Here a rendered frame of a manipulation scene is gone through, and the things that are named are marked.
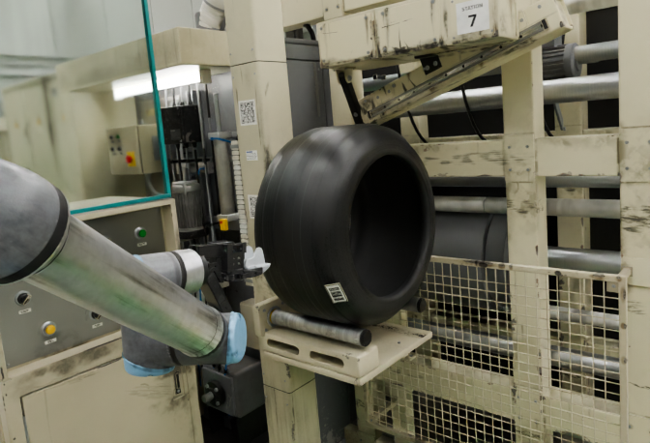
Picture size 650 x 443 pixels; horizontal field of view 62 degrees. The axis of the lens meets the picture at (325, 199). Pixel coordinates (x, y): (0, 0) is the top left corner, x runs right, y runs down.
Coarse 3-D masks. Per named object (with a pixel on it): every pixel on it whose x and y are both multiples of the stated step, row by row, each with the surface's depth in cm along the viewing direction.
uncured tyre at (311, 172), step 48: (288, 144) 146; (336, 144) 134; (384, 144) 141; (288, 192) 133; (336, 192) 128; (384, 192) 176; (432, 192) 162; (288, 240) 132; (336, 240) 128; (384, 240) 177; (432, 240) 162; (288, 288) 139; (384, 288) 166
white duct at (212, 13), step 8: (208, 0) 208; (216, 0) 207; (208, 8) 210; (216, 8) 209; (200, 16) 213; (208, 16) 211; (216, 16) 211; (200, 24) 214; (208, 24) 213; (216, 24) 213
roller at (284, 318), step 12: (276, 312) 158; (288, 312) 156; (276, 324) 159; (288, 324) 154; (300, 324) 151; (312, 324) 148; (324, 324) 146; (336, 324) 144; (324, 336) 146; (336, 336) 143; (348, 336) 140; (360, 336) 137
